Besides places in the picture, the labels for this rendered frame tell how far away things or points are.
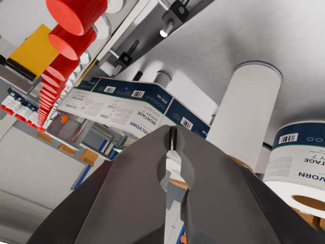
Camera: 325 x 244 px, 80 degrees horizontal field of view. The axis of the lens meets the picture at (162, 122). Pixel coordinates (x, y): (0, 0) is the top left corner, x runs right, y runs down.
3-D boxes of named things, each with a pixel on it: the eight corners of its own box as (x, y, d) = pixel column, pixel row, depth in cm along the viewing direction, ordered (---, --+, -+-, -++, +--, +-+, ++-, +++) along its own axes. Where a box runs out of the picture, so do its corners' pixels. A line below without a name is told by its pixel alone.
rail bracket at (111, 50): (139, 47, 55) (117, 79, 51) (121, 30, 53) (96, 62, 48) (144, 42, 52) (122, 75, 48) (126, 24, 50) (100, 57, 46)
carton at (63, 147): (82, 144, 530) (74, 157, 517) (78, 144, 565) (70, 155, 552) (67, 136, 509) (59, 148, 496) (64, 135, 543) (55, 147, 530)
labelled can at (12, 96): (14, 89, 189) (-2, 106, 181) (19, 92, 191) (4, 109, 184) (14, 90, 193) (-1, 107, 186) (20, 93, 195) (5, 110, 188)
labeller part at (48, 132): (74, 146, 72) (72, 149, 72) (44, 130, 67) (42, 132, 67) (81, 148, 61) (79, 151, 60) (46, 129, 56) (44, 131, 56)
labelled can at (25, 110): (33, 104, 214) (20, 119, 206) (29, 100, 210) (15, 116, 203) (35, 104, 210) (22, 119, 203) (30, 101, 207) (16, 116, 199)
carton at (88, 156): (101, 156, 558) (94, 168, 545) (96, 154, 595) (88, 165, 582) (89, 149, 537) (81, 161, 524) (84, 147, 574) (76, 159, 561)
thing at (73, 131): (111, 94, 81) (74, 148, 72) (83, 73, 76) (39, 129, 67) (124, 87, 70) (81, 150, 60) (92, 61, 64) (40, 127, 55)
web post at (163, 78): (165, 83, 56) (133, 140, 49) (154, 73, 54) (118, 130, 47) (175, 80, 52) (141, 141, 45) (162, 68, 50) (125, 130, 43)
